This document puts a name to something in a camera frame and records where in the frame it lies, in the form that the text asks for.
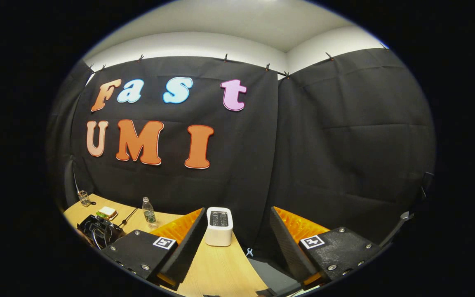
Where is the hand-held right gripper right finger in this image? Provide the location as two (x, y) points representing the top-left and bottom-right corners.
(270, 206), (382, 289)

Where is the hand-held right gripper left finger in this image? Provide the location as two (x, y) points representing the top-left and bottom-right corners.
(101, 207), (208, 289)

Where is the sandwich with lettuce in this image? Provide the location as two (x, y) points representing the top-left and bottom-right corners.
(96, 206), (118, 221)

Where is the white toaster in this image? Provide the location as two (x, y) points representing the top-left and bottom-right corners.
(205, 207), (234, 247)

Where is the clear plastic water bottle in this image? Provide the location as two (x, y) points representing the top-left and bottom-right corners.
(142, 197), (158, 229)

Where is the dark grey chair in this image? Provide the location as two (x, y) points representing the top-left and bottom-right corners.
(63, 159), (77, 207)

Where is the black backdrop cloth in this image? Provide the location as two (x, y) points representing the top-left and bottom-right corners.
(46, 47), (437, 264)

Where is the row of black cloth clips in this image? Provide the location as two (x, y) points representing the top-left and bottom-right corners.
(88, 42), (388, 79)

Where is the black power cable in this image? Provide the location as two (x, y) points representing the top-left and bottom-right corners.
(116, 207), (138, 228)

